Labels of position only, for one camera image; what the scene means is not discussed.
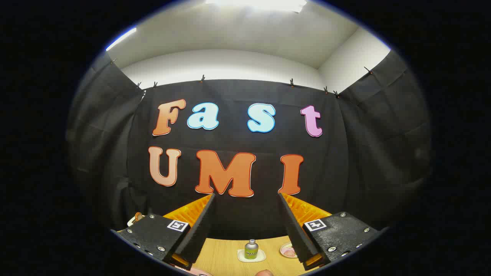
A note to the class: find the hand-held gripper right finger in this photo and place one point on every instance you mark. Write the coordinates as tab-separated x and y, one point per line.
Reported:
295	230

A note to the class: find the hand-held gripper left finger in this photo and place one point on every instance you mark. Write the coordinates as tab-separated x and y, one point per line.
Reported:
199	226

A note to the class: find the white oval food dish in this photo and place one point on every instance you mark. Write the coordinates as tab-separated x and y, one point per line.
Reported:
284	247

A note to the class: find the pink ham slices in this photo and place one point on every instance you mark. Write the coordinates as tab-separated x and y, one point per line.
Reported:
289	252

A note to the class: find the white square coaster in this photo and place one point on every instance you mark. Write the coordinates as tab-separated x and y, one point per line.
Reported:
261	257

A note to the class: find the pink round plate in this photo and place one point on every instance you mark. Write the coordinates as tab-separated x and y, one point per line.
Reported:
195	271

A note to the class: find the green soda bottle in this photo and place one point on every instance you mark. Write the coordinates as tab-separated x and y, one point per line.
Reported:
251	250

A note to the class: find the brown bread slice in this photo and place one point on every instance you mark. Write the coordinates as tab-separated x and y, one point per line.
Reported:
138	217

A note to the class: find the white toaster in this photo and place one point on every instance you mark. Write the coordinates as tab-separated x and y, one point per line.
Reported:
131	221

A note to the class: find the row of small cloth clips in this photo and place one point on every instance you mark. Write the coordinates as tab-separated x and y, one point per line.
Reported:
292	82

